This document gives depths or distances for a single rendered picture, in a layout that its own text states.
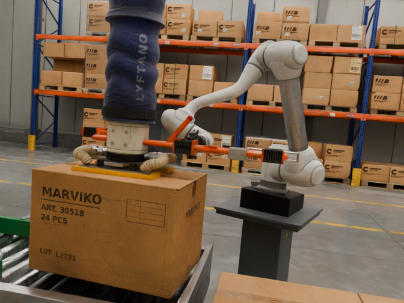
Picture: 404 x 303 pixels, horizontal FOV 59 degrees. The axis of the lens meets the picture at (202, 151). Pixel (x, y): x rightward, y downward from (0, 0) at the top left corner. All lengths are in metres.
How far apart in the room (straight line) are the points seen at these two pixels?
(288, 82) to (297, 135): 0.27
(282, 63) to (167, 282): 1.09
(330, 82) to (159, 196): 7.62
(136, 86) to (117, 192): 0.42
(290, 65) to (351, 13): 8.64
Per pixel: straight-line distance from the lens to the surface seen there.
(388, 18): 10.53
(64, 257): 1.53
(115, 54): 1.48
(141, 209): 1.31
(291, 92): 1.83
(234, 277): 1.72
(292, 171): 1.94
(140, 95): 1.44
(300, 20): 8.84
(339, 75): 8.72
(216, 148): 1.41
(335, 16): 10.30
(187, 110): 1.78
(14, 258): 1.90
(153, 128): 10.33
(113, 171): 1.43
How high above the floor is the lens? 1.25
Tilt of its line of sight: 5 degrees down
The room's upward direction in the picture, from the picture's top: 5 degrees clockwise
